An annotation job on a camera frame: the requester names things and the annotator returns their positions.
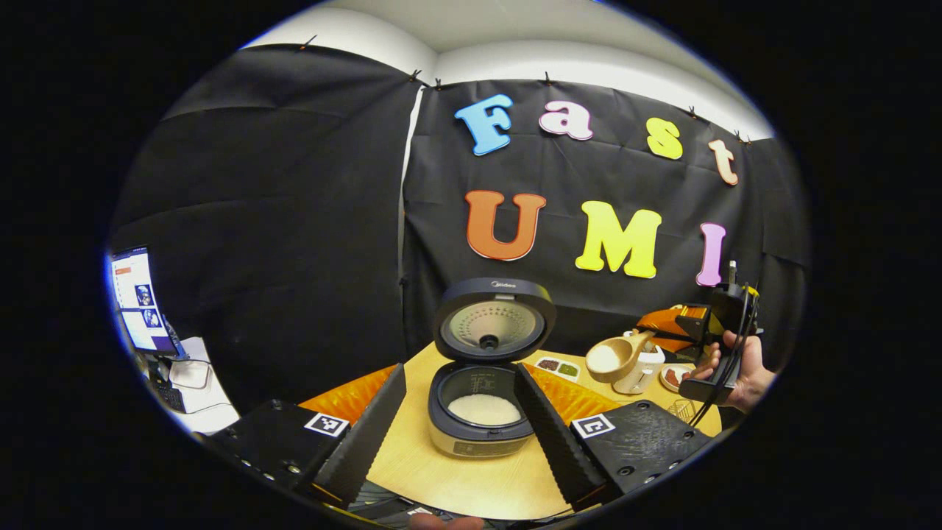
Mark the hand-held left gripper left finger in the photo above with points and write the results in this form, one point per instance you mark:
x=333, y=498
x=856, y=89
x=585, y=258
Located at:
x=372, y=438

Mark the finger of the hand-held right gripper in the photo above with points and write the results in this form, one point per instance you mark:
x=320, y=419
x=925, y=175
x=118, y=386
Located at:
x=673, y=344
x=666, y=318

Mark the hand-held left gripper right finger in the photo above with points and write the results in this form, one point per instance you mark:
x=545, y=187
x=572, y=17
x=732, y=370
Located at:
x=552, y=438

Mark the dark grey rice cooker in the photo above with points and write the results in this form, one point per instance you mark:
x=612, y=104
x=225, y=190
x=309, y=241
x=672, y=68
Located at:
x=478, y=445

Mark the white plate of red snacks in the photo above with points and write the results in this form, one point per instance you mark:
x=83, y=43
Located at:
x=673, y=379

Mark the white toaster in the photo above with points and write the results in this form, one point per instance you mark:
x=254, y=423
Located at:
x=640, y=375

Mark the white divided bean plate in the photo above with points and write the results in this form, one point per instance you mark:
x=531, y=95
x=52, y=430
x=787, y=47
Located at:
x=557, y=366

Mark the white side desk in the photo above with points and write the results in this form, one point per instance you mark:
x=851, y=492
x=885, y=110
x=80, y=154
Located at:
x=210, y=412

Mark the black keyboard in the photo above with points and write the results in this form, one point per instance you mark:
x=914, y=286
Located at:
x=169, y=397

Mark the black backdrop cloth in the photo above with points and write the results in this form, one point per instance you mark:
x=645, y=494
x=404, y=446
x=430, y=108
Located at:
x=294, y=221

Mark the computer monitor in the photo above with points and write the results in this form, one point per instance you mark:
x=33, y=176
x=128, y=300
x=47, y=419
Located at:
x=140, y=309

